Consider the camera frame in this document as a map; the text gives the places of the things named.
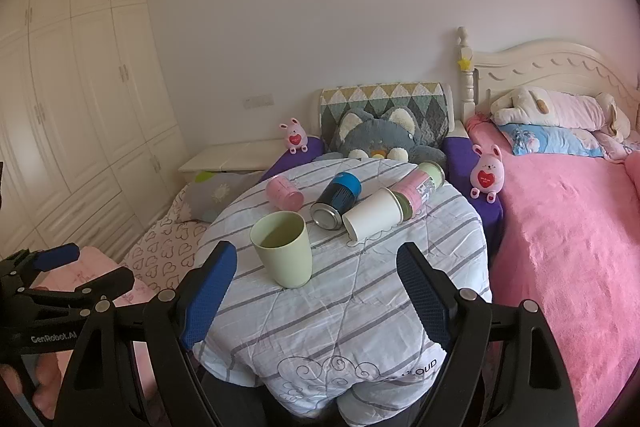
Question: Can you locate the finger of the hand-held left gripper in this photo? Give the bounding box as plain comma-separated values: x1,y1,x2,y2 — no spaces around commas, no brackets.
0,243,82,298
15,267,136,325

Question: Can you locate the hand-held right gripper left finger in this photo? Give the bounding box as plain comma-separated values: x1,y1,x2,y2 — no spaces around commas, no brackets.
54,241,238,427

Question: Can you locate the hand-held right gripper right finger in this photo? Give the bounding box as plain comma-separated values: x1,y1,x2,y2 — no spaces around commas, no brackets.
396,241,576,427

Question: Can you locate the light green plastic cup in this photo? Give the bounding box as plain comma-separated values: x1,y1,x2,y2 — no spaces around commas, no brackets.
250,210,313,290

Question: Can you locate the white paper cup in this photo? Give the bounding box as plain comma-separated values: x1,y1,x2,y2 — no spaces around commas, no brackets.
342,187,405,242

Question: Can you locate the pink cup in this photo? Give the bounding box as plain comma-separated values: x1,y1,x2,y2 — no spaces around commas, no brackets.
265,175,304,212

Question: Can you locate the person's left hand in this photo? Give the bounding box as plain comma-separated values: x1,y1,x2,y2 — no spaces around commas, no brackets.
0,349,68,422

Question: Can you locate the pink floral cloth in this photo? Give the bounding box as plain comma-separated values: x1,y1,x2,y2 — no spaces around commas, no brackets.
30,244,151,408

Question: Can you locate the heart print sheet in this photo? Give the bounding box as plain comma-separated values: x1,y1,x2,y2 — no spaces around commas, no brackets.
117,187,211,298

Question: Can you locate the grey striped white quilt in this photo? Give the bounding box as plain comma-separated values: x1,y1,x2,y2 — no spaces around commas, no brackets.
192,157,493,418

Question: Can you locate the grey flower cushion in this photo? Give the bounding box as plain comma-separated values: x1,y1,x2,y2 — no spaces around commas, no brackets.
172,171,266,224

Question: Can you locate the pink printed green-ended can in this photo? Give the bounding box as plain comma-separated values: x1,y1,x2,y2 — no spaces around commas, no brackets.
391,161,446,222

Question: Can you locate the blue and black can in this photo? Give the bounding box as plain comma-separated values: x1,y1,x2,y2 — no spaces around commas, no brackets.
309,172,362,230

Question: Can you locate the large pink bunny toy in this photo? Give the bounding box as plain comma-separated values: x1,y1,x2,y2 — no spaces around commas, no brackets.
470,144,505,202

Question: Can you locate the white nightstand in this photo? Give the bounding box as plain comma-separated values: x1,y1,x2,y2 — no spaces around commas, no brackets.
178,139,291,182

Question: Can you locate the pink bed blanket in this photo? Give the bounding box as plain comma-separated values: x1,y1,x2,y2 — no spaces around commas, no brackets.
465,114,640,427

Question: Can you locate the purple sofa cover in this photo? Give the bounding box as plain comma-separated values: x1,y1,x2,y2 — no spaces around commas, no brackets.
257,134,505,258

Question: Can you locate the cream wardrobe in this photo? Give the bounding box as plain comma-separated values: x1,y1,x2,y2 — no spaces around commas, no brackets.
0,0,188,263

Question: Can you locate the grey cat plush toy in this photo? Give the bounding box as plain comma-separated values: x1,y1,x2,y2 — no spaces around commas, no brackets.
327,107,448,165

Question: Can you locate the small pink bunny toy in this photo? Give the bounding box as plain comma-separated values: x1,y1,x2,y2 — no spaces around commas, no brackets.
279,118,309,155

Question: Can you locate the blue printed pillow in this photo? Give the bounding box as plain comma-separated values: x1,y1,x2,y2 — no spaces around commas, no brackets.
497,123,606,158

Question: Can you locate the patchwork diamond quilt cover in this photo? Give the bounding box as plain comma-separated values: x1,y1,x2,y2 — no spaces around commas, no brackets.
320,82,451,148

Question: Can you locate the long white dog plush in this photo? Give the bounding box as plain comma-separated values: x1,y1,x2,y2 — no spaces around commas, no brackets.
489,86,632,142

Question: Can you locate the pink printed pillow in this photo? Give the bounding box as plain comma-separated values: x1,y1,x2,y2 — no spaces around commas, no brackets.
595,129,640,165

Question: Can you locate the cream carved bed headboard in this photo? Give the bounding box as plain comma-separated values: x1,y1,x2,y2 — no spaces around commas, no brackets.
455,26,640,128

